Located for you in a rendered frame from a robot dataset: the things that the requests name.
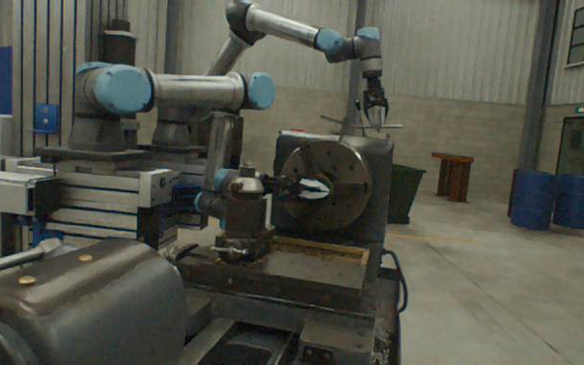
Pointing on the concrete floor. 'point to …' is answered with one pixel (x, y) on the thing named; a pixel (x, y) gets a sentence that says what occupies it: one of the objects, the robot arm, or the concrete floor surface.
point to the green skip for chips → (403, 192)
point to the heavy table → (454, 176)
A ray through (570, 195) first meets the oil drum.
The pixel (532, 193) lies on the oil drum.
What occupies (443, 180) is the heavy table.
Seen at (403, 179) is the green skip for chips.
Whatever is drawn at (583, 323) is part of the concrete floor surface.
